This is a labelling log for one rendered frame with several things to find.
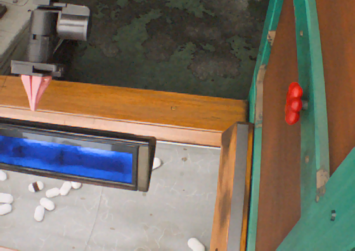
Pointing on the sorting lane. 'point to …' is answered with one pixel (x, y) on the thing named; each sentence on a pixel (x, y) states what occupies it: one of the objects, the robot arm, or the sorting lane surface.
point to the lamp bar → (77, 154)
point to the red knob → (294, 103)
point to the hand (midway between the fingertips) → (33, 106)
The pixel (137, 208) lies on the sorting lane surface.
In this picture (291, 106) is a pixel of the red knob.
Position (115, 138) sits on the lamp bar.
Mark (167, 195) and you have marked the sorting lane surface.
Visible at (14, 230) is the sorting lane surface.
